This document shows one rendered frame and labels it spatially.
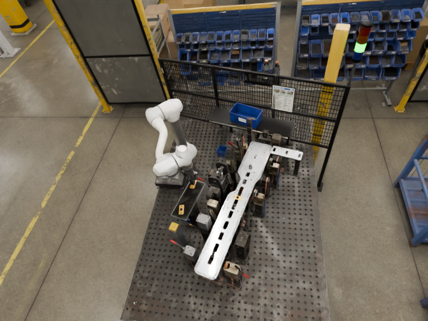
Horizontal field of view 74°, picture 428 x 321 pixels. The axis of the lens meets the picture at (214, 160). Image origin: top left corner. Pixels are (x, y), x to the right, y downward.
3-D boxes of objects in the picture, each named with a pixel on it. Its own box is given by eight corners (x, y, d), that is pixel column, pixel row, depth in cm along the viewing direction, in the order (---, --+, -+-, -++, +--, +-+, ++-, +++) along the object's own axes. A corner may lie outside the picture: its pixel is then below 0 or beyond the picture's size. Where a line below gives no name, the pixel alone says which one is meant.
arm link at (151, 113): (148, 119, 228) (163, 111, 231) (140, 108, 239) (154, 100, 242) (153, 130, 238) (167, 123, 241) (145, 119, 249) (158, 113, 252)
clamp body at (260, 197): (263, 220, 263) (264, 201, 236) (251, 216, 267) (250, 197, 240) (267, 212, 268) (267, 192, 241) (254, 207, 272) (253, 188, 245)
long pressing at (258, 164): (218, 283, 206) (218, 282, 205) (191, 271, 214) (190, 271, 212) (273, 146, 279) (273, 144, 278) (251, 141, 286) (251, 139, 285)
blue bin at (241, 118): (255, 129, 290) (255, 120, 280) (229, 120, 302) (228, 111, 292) (262, 119, 298) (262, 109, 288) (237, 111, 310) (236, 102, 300)
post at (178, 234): (187, 253, 252) (176, 233, 218) (179, 250, 255) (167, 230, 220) (191, 246, 256) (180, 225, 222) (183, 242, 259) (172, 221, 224)
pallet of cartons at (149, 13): (196, 78, 531) (185, 22, 449) (155, 81, 542) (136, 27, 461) (202, 43, 605) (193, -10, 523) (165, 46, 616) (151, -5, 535)
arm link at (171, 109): (175, 159, 300) (193, 149, 305) (183, 169, 290) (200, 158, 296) (153, 102, 240) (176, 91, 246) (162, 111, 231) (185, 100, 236)
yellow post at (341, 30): (312, 186, 358) (353, 34, 203) (298, 182, 364) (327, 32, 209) (315, 175, 368) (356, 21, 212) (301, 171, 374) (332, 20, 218)
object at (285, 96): (292, 113, 281) (295, 88, 257) (271, 109, 289) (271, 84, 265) (293, 111, 282) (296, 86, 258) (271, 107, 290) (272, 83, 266)
